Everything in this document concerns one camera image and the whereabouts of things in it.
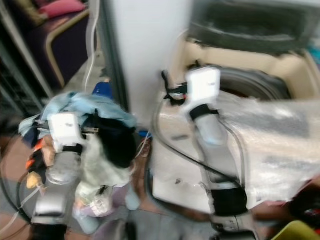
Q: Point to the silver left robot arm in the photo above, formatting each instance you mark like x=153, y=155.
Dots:
x=56, y=187

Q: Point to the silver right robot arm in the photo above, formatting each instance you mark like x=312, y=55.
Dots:
x=217, y=160

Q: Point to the beige top-load washing machine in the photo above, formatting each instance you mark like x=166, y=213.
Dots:
x=180, y=165

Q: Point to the blue object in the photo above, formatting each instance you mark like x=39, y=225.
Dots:
x=103, y=89

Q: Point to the light blue garment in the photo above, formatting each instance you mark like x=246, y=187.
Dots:
x=85, y=104

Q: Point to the clear plastic sheet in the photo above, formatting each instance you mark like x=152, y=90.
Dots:
x=275, y=140

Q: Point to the white garment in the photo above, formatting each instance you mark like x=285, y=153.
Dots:
x=95, y=175

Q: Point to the purple armchair with wooden arms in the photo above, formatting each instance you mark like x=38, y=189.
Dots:
x=67, y=45

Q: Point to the pink cushion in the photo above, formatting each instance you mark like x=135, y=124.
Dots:
x=62, y=7

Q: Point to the orange and black garment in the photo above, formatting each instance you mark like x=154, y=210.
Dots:
x=39, y=160

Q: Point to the yellow-green object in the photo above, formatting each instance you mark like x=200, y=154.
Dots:
x=297, y=232

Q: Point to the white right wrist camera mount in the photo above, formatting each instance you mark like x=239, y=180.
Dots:
x=202, y=89

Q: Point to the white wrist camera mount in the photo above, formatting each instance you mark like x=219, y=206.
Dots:
x=66, y=130
x=202, y=89

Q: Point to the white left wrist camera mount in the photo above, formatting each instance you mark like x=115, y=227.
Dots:
x=66, y=130

